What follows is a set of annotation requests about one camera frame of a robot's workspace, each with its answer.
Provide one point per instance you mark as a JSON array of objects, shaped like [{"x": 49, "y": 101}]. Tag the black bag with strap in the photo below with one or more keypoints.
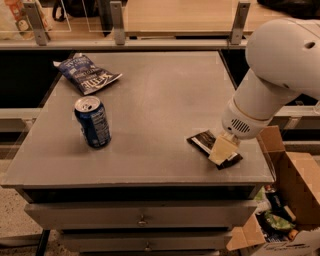
[{"x": 74, "y": 8}]

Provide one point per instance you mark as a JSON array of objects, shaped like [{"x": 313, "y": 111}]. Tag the grey middle bracket post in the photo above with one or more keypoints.
[{"x": 117, "y": 20}]

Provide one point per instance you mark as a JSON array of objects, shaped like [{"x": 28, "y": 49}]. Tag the grey right bracket post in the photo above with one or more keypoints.
[{"x": 239, "y": 22}]

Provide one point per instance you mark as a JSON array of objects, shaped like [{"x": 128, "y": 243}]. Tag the grey left bracket post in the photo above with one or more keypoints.
[{"x": 35, "y": 19}]

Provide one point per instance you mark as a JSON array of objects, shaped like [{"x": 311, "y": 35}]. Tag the metal lower drawer knob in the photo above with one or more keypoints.
[{"x": 147, "y": 247}]

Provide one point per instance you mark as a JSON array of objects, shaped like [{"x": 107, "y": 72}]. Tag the blue kettle chips bag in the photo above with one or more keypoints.
[{"x": 85, "y": 75}]

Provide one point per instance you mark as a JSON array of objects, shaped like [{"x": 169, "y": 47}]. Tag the grey lower drawer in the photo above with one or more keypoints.
[{"x": 135, "y": 242}]

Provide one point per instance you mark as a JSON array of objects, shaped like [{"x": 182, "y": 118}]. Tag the metal upper drawer knob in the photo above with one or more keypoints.
[{"x": 142, "y": 222}]

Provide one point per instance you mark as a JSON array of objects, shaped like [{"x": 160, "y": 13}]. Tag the brown cardboard box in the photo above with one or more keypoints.
[{"x": 298, "y": 183}]

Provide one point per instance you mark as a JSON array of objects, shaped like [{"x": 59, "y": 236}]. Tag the grey bracket post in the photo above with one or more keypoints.
[
  {"x": 35, "y": 19},
  {"x": 117, "y": 20},
  {"x": 239, "y": 22}
]

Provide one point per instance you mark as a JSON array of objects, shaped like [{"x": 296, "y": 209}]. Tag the blue pepsi can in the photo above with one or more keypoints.
[{"x": 90, "y": 113}]

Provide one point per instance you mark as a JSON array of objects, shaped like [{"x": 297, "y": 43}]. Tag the dark bottle in box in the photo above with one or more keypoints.
[{"x": 278, "y": 206}]

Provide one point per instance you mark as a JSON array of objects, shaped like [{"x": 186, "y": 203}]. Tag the green snack packet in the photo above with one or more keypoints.
[{"x": 277, "y": 222}]

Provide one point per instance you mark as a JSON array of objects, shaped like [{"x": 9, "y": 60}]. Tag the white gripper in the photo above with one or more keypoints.
[{"x": 237, "y": 122}]

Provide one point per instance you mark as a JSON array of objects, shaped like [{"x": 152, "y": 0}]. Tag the metal drawer knob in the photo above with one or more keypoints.
[
  {"x": 147, "y": 247},
  {"x": 142, "y": 222}
]

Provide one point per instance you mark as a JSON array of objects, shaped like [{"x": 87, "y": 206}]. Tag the grey upper drawer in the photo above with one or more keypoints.
[{"x": 167, "y": 214}]

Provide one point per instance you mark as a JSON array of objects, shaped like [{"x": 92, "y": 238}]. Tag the black rxbar chocolate wrapper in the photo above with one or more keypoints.
[{"x": 205, "y": 141}]

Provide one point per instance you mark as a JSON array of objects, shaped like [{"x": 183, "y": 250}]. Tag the grey drawer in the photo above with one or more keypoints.
[
  {"x": 167, "y": 214},
  {"x": 135, "y": 242}
]

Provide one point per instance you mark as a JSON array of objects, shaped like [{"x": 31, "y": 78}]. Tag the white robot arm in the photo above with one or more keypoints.
[{"x": 283, "y": 56}]

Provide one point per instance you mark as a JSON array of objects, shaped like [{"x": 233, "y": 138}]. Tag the orange white snack bag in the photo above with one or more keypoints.
[{"x": 14, "y": 21}]

